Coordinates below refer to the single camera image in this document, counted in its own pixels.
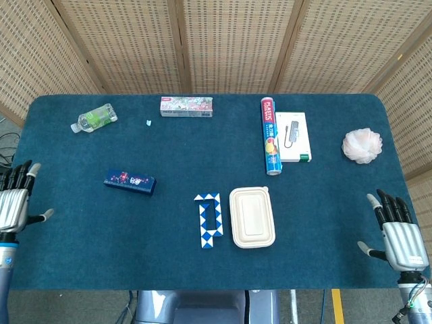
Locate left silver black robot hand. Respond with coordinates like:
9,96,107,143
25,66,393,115
0,159,55,234

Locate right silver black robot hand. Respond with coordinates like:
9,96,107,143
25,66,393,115
357,188,430,272

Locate blue glasses case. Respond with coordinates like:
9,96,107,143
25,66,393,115
103,168,157,197

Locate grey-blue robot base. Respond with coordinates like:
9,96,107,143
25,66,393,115
134,289,281,324

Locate yellow floor tape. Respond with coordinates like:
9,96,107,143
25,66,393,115
331,289,346,324

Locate pink mesh bath pouf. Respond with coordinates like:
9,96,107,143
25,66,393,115
342,128,383,165

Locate clear green-label water bottle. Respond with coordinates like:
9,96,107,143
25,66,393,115
70,103,119,134

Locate white USB hub box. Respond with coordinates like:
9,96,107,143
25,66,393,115
275,111,313,163

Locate beige lidded food container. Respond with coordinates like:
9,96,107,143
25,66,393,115
229,186,277,250

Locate blue plastic wrap roll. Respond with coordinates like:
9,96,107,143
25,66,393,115
260,97,284,176

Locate blue white snake puzzle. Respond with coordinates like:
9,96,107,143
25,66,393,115
193,192,224,249

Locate white floral toothpaste box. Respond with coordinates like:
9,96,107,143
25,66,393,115
159,96,214,118

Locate teal table cloth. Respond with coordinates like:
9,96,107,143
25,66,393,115
0,93,432,291

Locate woven bamboo folding screen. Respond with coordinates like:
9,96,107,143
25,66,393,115
0,0,432,207

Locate black floor cables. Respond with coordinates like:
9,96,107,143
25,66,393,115
0,132,22,169

